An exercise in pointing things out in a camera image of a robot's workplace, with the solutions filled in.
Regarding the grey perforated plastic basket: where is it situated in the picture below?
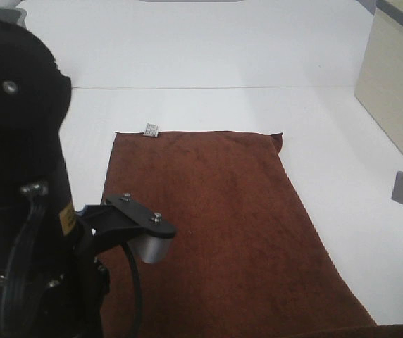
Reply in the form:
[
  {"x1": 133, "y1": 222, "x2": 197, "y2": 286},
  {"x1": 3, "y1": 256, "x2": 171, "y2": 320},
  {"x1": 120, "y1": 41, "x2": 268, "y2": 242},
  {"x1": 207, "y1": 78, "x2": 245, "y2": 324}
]
[{"x1": 0, "y1": 7, "x2": 27, "y2": 27}]

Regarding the beige fabric storage box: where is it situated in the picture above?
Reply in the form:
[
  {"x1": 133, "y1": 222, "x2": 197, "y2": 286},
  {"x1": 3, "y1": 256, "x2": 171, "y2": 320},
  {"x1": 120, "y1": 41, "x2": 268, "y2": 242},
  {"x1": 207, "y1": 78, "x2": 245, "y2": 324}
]
[{"x1": 354, "y1": 1, "x2": 403, "y2": 155}]

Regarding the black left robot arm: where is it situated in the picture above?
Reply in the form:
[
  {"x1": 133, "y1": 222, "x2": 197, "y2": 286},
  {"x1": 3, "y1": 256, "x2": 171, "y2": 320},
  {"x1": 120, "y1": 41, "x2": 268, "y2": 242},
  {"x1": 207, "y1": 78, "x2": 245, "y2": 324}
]
[{"x1": 0, "y1": 20, "x2": 146, "y2": 337}]

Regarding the brown towel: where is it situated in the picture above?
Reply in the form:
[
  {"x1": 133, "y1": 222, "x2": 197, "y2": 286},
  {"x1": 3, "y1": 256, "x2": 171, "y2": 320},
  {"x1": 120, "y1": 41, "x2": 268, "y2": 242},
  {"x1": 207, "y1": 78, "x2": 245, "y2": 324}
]
[{"x1": 104, "y1": 132, "x2": 403, "y2": 337}]

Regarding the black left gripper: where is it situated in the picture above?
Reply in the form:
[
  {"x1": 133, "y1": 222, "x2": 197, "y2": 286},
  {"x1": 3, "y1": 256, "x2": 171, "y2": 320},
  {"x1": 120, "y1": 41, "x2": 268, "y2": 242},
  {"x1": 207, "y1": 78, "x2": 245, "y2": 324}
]
[{"x1": 28, "y1": 205, "x2": 143, "y2": 337}]

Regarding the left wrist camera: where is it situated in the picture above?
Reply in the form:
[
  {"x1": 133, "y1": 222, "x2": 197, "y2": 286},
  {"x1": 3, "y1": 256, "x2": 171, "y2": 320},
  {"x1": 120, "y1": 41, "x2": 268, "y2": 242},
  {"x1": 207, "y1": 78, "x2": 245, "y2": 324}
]
[{"x1": 106, "y1": 195, "x2": 177, "y2": 264}]

